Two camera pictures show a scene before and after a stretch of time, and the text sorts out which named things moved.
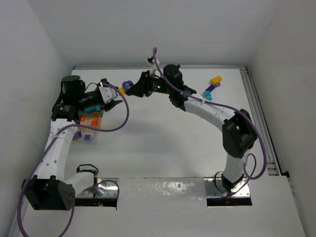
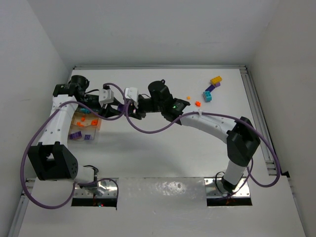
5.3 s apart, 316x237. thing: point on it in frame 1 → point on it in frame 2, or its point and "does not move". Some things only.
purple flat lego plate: [212, 87] does not move
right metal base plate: [215, 188] does not move
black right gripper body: [143, 84] → [136, 110]
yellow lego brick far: [216, 79] does not move
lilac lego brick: [77, 135] does not move
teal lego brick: [207, 95] does not move
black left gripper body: [108, 104] → [106, 108]
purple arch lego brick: [127, 85] → [121, 107]
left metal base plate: [107, 187] does not move
